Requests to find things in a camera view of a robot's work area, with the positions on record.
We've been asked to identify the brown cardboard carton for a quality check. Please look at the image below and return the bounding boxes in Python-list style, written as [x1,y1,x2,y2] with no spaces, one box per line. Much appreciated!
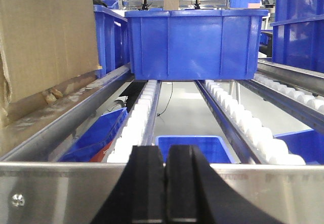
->
[0,0,102,156]

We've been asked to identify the red snack package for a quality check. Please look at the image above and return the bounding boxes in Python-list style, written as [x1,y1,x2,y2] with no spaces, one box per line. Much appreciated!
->
[89,141,113,162]

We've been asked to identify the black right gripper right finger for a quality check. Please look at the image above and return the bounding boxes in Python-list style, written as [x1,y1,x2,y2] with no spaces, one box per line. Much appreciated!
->
[166,145,280,223]

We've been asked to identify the blue lower bin left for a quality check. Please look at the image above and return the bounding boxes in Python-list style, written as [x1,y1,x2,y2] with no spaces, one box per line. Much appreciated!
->
[59,107,128,162]

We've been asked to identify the white roller track centre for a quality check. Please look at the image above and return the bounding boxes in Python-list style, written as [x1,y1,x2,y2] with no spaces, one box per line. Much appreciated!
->
[194,80,306,165]

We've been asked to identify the blue plastic bin left behind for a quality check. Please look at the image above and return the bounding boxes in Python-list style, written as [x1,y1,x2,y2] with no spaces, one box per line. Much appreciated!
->
[94,5,130,78]

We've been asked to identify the blue plastic bin centre shelf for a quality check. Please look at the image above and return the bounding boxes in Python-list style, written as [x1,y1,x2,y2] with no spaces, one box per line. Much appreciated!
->
[125,9,267,81]

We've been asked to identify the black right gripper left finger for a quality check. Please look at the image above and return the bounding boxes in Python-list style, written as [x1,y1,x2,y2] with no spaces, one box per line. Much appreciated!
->
[91,146,166,223]

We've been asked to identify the blue lower bin right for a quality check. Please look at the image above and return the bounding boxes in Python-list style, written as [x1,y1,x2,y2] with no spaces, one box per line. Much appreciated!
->
[274,129,323,165]

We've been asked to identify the blue lower bin centre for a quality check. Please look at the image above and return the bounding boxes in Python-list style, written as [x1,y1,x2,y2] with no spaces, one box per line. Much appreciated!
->
[154,135,232,164]

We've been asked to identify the blue stacked bins right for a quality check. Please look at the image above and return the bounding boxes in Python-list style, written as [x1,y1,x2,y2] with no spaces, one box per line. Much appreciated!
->
[271,0,323,72]

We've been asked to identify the steel shelf front rail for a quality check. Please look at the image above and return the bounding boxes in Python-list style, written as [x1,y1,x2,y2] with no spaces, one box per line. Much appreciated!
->
[1,162,323,223]

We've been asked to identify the white roller track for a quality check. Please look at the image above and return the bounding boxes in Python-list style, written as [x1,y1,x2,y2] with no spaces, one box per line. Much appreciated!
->
[102,80,161,163]
[194,80,306,165]
[238,76,323,134]

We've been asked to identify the white roller track left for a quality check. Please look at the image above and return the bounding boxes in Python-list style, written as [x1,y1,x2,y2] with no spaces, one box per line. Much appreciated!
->
[102,80,161,163]

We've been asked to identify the white roller track right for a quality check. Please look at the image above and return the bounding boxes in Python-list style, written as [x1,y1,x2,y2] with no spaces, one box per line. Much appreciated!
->
[238,76,323,134]

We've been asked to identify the steel shelf divider left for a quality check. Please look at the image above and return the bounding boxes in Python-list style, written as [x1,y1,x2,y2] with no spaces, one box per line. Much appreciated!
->
[1,63,134,162]

